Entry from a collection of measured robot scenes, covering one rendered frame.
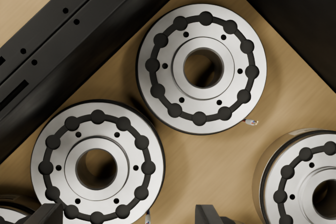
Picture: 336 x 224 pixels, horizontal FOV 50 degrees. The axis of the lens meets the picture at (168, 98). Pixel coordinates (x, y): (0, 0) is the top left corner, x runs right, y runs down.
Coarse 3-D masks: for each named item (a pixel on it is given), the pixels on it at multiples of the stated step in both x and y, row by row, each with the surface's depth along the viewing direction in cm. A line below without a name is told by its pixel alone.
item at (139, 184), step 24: (72, 120) 27; (96, 120) 28; (120, 120) 28; (144, 120) 27; (48, 144) 27; (72, 144) 27; (120, 144) 27; (144, 144) 28; (48, 168) 27; (144, 168) 28; (48, 192) 27; (72, 192) 27; (120, 192) 27; (144, 192) 28; (72, 216) 27; (96, 216) 28; (120, 216) 28
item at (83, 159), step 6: (84, 156) 29; (84, 162) 30; (78, 168) 27; (84, 168) 29; (84, 174) 29; (90, 174) 30; (114, 174) 29; (84, 180) 28; (90, 180) 28; (96, 180) 29; (102, 180) 29; (108, 180) 29
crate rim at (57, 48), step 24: (96, 0) 20; (120, 0) 20; (72, 24) 20; (96, 24) 20; (48, 48) 20; (72, 48) 20; (24, 72) 20; (48, 72) 20; (0, 96) 20; (24, 96) 20; (0, 120) 20
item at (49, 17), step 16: (64, 0) 20; (80, 0) 20; (48, 16) 20; (64, 16) 20; (16, 32) 20; (32, 32) 20; (48, 32) 20; (0, 48) 20; (16, 48) 20; (32, 48) 20; (16, 64) 20; (0, 80) 20
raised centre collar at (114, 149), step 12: (84, 144) 27; (96, 144) 27; (108, 144) 27; (72, 156) 27; (120, 156) 27; (72, 168) 27; (120, 168) 27; (72, 180) 27; (120, 180) 27; (84, 192) 27; (96, 192) 27; (108, 192) 27
